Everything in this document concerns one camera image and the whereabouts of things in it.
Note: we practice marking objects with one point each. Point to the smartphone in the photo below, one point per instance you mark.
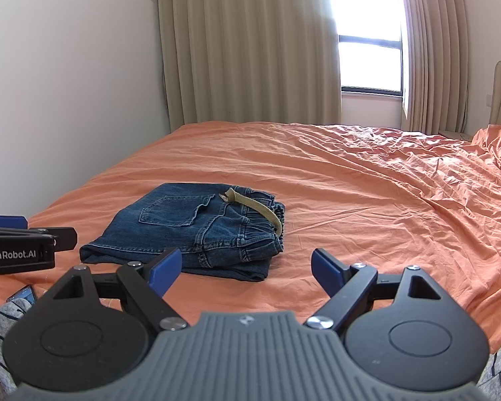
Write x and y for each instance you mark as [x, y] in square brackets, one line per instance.
[25, 294]

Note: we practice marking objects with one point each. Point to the blue denim pants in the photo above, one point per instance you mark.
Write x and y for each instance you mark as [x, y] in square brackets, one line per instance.
[167, 225]

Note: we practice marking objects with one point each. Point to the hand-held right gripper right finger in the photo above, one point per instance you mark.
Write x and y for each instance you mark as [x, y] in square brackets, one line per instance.
[325, 273]

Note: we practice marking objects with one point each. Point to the dark-framed window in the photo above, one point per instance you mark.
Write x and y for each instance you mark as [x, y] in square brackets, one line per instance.
[369, 67]

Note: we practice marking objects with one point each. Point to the narrow beige curtain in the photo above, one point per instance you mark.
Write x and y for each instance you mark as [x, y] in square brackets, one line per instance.
[434, 50]

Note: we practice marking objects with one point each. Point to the grey striped clothing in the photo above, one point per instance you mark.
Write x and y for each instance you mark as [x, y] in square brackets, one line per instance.
[0, 334]

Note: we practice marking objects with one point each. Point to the wide beige curtain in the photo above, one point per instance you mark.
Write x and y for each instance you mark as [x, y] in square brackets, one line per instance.
[242, 50]

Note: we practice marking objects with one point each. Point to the bed with orange sheet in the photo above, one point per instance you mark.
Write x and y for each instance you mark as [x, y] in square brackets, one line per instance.
[359, 196]

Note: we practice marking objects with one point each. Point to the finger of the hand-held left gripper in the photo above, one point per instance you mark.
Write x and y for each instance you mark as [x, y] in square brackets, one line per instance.
[64, 238]
[4, 220]

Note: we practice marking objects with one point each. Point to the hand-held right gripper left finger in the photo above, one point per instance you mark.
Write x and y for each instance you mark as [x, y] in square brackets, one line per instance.
[165, 271]

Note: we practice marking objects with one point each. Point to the olive webbing belt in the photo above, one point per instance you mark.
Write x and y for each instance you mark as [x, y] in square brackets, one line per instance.
[256, 208]

